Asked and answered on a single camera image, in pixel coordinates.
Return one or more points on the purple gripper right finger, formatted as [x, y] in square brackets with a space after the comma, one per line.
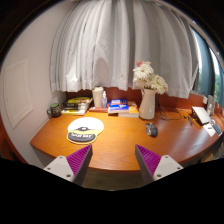
[154, 167]

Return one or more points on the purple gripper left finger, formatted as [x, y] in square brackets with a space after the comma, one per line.
[73, 167]

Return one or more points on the round white black mouse pad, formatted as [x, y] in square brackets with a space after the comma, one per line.
[84, 130]

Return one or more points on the grey computer mouse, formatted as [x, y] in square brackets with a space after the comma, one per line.
[151, 129]

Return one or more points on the orange white book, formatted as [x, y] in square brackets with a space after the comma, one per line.
[133, 111]

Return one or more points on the white ceramic vase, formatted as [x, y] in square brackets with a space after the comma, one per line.
[147, 106]

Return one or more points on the stack of dark books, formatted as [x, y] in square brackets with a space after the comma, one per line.
[76, 106]

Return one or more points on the dark green mug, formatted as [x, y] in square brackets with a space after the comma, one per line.
[55, 110]

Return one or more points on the red flat book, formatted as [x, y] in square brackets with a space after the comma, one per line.
[98, 109]

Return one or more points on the blue book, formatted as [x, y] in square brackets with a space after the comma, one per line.
[118, 106]

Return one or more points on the clear sanitizer bottle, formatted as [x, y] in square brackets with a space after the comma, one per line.
[104, 100]

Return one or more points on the white paper card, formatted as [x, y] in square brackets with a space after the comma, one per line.
[209, 128]

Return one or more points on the silver laptop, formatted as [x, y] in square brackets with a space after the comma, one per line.
[202, 115]

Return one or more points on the white tumbler cup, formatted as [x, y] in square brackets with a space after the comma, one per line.
[97, 96]

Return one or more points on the white flower bouquet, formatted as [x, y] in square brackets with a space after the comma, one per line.
[145, 78]

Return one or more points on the white curtain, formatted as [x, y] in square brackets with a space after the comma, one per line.
[99, 43]

